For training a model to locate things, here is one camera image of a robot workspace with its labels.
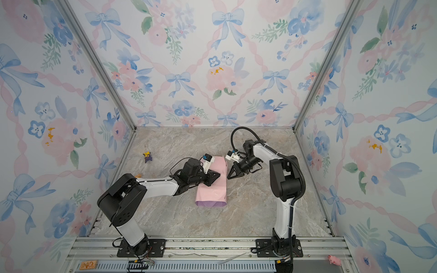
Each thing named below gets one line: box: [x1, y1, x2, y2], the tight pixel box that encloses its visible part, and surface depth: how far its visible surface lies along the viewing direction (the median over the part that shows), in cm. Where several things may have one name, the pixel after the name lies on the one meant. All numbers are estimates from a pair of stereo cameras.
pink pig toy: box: [327, 254, 342, 267], surface depth 71 cm
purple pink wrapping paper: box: [195, 155, 228, 208], surface depth 85 cm
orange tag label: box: [79, 259, 99, 271], surface depth 71 cm
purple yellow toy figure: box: [142, 151, 153, 164], surface depth 105 cm
